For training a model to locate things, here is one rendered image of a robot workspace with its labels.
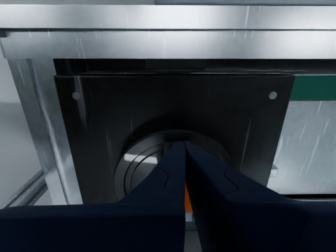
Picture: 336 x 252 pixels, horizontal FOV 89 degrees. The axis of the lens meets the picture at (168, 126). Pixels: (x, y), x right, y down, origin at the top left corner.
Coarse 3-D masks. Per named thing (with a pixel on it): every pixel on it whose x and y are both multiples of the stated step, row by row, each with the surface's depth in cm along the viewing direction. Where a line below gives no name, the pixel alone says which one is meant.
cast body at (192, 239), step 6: (186, 222) 12; (192, 222) 12; (186, 228) 12; (192, 228) 12; (186, 234) 12; (192, 234) 12; (186, 240) 12; (192, 240) 12; (198, 240) 12; (186, 246) 11; (192, 246) 11; (198, 246) 11
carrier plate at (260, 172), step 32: (64, 96) 17; (96, 96) 17; (128, 96) 17; (160, 96) 17; (192, 96) 17; (224, 96) 18; (256, 96) 18; (288, 96) 18; (96, 128) 19; (128, 128) 19; (224, 128) 19; (256, 128) 19; (96, 160) 20; (256, 160) 20; (96, 192) 22
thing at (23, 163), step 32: (0, 0) 23; (32, 0) 23; (64, 0) 23; (96, 0) 24; (128, 0) 24; (0, 64) 26; (96, 64) 26; (128, 64) 27; (224, 64) 27; (256, 64) 27; (288, 64) 27; (320, 64) 27; (0, 96) 28; (0, 128) 30; (0, 160) 32; (32, 160) 33; (0, 192) 35
